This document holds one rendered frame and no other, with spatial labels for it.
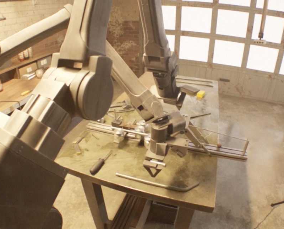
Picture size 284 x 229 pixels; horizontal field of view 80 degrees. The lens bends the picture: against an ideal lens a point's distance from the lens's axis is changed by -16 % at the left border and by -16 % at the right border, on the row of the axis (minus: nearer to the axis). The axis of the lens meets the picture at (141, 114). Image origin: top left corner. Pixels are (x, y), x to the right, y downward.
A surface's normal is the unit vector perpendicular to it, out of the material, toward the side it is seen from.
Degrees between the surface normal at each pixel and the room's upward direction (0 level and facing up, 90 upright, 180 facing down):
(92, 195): 90
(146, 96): 50
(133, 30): 90
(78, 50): 67
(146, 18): 112
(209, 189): 0
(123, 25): 90
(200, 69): 90
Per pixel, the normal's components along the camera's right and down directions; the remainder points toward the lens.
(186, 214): -0.33, 0.47
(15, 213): 0.89, 0.22
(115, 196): 0.00, -0.87
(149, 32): -0.42, 0.73
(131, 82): 0.36, -0.25
